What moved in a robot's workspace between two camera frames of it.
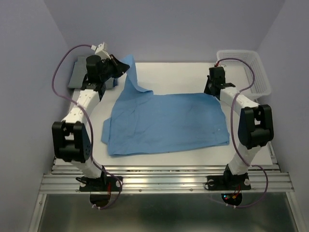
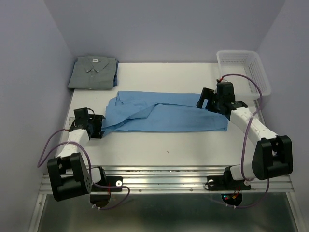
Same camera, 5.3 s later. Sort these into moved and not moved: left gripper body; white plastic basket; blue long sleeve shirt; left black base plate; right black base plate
Moved: blue long sleeve shirt; left gripper body
Not moved: left black base plate; right black base plate; white plastic basket
